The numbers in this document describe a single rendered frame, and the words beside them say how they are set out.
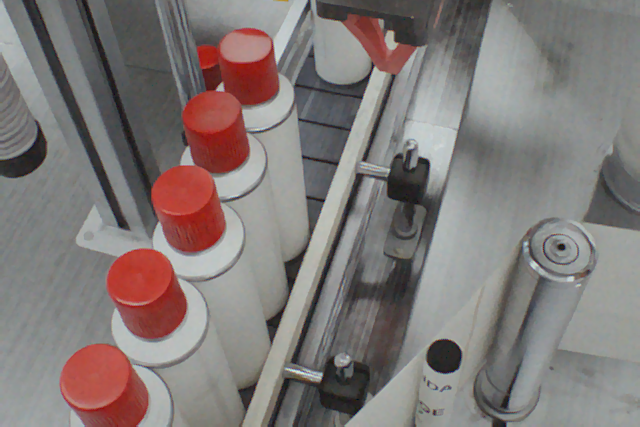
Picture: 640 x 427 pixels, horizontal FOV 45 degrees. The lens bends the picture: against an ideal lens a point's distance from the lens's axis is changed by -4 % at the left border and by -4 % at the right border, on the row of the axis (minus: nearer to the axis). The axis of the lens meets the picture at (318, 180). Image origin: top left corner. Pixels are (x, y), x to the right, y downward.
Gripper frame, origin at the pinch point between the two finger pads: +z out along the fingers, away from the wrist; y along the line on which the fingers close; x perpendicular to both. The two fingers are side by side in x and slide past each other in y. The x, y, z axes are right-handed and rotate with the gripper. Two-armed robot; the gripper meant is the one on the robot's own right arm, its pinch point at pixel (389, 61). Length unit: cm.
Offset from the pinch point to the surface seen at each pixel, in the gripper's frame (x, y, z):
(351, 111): 4.9, 6.2, 13.4
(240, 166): 5.1, -13.5, -3.6
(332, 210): 2.5, -6.5, 9.8
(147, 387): 4.8, -27.2, -3.7
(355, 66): 5.3, 9.2, 10.9
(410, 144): -2.1, -1.6, 6.4
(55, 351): 22.1, -20.4, 18.0
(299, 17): 9.6, 8.2, 5.3
